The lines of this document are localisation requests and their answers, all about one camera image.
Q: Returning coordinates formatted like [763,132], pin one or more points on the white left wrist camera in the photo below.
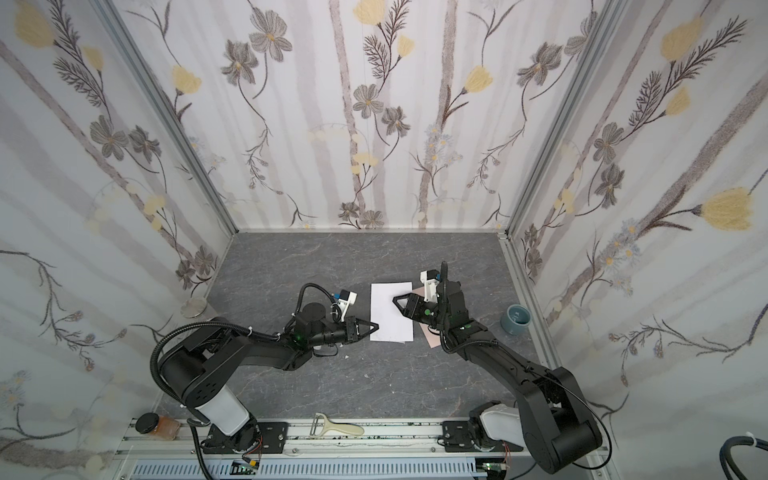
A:
[343,300]

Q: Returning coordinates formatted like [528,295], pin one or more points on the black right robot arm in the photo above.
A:
[556,424]

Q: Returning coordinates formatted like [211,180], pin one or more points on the cream vegetable peeler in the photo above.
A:
[322,424]

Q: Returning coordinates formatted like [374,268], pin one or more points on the teal ceramic cup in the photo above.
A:
[516,319]

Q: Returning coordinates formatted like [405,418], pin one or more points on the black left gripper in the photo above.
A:
[350,330]

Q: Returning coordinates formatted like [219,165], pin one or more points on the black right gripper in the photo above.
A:
[421,305]

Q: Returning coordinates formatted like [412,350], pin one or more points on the pink paper envelope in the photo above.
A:
[433,339]

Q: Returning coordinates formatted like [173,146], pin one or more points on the amber jar with black lid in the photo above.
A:
[158,426]

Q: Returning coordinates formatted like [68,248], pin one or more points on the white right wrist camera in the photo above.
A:
[430,280]

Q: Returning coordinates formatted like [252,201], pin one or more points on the white letter paper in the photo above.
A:
[393,326]

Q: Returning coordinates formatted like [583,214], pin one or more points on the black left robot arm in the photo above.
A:
[193,364]

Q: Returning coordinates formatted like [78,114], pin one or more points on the aluminium mounting rail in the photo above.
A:
[412,448]

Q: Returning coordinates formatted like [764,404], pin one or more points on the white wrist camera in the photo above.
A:
[343,300]
[430,280]

